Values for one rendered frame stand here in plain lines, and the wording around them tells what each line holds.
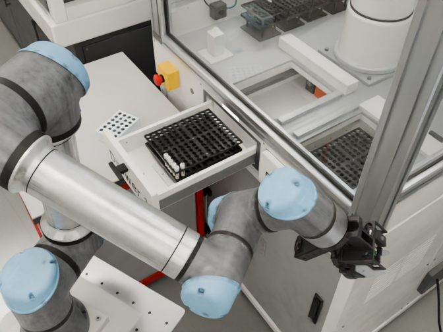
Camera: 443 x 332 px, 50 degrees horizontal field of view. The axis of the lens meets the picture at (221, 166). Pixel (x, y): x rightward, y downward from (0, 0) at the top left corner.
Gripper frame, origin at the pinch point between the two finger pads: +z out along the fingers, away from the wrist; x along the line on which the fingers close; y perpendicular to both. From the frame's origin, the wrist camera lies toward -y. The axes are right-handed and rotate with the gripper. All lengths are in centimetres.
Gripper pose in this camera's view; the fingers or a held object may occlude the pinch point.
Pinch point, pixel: (369, 268)
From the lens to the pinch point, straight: 98.7
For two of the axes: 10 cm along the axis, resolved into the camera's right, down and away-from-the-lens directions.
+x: 2.0, -8.7, 4.5
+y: 7.5, -1.6, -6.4
